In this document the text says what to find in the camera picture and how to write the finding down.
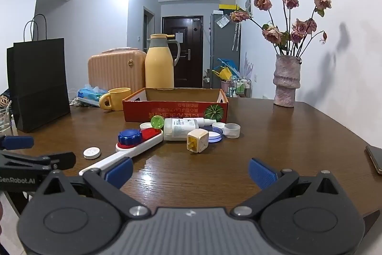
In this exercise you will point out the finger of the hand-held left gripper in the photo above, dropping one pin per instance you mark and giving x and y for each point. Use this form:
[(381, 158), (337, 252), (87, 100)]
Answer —
[(18, 142), (61, 160)]

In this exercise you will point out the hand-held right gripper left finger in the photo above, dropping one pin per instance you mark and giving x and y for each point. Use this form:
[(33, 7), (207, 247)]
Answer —
[(120, 173)]

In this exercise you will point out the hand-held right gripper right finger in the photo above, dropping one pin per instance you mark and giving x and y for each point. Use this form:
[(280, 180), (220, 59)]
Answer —
[(262, 173)]

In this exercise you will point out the white and red lint brush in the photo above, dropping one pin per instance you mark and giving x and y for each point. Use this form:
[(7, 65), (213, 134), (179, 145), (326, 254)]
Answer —
[(137, 148)]

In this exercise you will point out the purple ridged bottle cap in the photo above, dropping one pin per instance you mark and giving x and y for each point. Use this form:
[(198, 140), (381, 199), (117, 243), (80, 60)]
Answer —
[(129, 137)]

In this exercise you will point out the white smooth wide cap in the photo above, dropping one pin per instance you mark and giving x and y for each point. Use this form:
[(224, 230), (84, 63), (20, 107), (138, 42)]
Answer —
[(232, 131)]

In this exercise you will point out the blue-rimmed round lid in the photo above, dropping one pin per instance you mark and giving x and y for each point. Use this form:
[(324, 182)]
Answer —
[(215, 137)]

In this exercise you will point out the green spray bottle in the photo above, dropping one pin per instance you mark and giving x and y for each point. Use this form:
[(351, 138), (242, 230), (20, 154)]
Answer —
[(157, 121)]

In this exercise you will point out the white cotton swab bottle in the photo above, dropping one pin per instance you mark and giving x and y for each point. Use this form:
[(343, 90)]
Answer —
[(179, 131)]

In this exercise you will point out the cream cube charger plug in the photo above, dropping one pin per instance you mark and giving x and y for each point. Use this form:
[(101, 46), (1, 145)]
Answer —
[(197, 140)]

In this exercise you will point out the small white spray bottle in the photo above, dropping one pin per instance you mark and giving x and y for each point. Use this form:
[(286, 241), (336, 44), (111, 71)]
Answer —
[(197, 122)]

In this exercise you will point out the red cardboard box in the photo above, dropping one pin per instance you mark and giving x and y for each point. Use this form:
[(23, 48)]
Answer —
[(176, 111)]

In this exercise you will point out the clear glass jar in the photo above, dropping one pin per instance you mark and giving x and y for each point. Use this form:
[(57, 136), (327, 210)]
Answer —
[(4, 120)]

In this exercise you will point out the small flat white cap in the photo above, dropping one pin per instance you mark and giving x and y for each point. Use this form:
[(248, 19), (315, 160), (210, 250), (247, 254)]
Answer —
[(92, 152)]

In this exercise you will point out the woven rattan ball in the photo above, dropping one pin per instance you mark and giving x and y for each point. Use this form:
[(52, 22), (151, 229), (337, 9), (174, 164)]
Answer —
[(3, 100)]

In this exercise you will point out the white ridged cap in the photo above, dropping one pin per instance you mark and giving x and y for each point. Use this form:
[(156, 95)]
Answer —
[(145, 125), (218, 125)]

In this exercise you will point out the black paper bag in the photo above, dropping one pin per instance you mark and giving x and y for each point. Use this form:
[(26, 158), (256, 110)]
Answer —
[(38, 81)]

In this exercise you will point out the blue tissue pack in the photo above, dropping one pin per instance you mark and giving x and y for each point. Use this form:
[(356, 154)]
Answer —
[(91, 94)]

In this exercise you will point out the yellow mug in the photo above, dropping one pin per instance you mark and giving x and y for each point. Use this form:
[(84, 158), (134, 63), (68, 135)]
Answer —
[(118, 98)]

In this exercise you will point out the pink textured vase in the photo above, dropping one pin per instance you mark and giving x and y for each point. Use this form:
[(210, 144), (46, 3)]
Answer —
[(286, 81)]

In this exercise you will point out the pink plastic bin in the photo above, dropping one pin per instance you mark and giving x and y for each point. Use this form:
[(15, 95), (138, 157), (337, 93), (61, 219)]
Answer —
[(225, 84)]

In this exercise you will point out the pink ribbed suitcase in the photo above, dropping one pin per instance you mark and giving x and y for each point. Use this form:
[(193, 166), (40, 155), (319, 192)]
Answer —
[(116, 69)]

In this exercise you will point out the yellow watering can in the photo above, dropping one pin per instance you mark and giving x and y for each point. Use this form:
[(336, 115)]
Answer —
[(223, 73)]

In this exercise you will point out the black smartphone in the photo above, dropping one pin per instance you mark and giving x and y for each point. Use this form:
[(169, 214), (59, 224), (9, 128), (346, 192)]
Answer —
[(375, 158)]

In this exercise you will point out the yellow thermos jug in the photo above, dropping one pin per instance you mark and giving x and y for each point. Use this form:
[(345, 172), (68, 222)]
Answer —
[(159, 63)]

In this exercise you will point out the dark entrance door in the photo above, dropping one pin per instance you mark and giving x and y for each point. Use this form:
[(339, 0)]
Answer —
[(191, 69)]

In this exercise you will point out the grey refrigerator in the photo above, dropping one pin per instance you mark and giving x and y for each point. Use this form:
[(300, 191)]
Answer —
[(220, 46)]

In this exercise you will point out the white folded umbrella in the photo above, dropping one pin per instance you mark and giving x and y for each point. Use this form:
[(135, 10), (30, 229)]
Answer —
[(236, 37)]

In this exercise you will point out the bunch of dried pink roses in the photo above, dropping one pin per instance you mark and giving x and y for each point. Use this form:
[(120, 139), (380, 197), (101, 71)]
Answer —
[(288, 31)]

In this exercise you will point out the grey interior door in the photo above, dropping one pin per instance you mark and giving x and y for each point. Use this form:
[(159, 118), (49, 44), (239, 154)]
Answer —
[(148, 31)]

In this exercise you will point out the white paper notice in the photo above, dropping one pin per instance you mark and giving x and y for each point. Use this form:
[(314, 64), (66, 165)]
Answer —
[(178, 37)]

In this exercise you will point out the clear plastic pouch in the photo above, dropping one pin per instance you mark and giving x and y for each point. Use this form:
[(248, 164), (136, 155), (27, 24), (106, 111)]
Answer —
[(222, 22)]

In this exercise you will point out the yellow and black box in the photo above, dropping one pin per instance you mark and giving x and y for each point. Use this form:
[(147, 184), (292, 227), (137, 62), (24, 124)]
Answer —
[(227, 7)]

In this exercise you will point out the blue plastic frame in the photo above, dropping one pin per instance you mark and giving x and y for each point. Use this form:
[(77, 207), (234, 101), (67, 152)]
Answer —
[(228, 63)]

